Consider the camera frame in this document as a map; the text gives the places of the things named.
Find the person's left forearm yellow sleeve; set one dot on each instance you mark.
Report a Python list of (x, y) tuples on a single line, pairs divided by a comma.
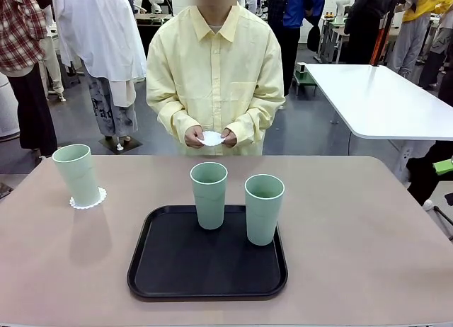
[(258, 118)]

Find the white table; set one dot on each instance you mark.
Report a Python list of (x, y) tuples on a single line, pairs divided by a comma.
[(382, 100)]

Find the small white box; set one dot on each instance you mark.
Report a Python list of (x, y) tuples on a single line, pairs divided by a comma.
[(301, 68)]

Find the black hanging bag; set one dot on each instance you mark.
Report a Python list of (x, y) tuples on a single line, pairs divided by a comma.
[(314, 38)]

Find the black metal rod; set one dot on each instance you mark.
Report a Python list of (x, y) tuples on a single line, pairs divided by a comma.
[(444, 219)]

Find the person's left hand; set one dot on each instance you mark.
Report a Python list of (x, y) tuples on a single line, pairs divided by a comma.
[(230, 139)]

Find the person in blue jacket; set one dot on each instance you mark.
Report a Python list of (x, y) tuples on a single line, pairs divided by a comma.
[(297, 8)]

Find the person's right forearm yellow sleeve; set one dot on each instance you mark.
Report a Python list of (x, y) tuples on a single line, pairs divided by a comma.
[(170, 118)]

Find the person in plaid shirt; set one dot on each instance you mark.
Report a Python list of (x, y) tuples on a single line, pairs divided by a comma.
[(21, 40)]

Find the person in grey jacket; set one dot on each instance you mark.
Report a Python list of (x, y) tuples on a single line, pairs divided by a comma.
[(437, 58)]

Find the person in yellow shirt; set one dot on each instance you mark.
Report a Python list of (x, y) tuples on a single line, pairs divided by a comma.
[(216, 75)]

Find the bright green object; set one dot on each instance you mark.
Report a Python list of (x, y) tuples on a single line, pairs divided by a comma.
[(443, 167)]

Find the white paper doily coaster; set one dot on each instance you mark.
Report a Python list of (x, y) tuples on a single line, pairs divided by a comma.
[(85, 207), (212, 138)]

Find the black plastic tray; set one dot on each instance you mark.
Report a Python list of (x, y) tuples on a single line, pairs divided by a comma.
[(212, 270)]

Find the pale green plastic cup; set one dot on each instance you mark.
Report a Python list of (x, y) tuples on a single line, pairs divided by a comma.
[(210, 206), (262, 217), (78, 178)]

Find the figure in white shirt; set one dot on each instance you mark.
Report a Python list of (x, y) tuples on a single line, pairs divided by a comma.
[(99, 29)]

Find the orange and black post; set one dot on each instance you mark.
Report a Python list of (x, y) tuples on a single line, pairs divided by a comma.
[(380, 40)]

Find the workbench with green legs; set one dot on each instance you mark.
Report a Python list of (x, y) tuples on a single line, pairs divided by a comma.
[(148, 21)]

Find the black bulky shape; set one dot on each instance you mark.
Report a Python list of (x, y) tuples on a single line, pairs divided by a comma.
[(424, 171)]

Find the person in yellow jacket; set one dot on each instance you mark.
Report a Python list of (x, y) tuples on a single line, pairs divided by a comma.
[(428, 5)]

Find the white round appliance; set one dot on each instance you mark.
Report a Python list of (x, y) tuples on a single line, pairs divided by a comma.
[(7, 107)]

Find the person in dark coat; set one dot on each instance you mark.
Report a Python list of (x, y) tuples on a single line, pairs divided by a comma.
[(368, 29)]

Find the person's right hand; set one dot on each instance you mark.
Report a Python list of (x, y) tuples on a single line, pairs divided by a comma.
[(193, 137)]

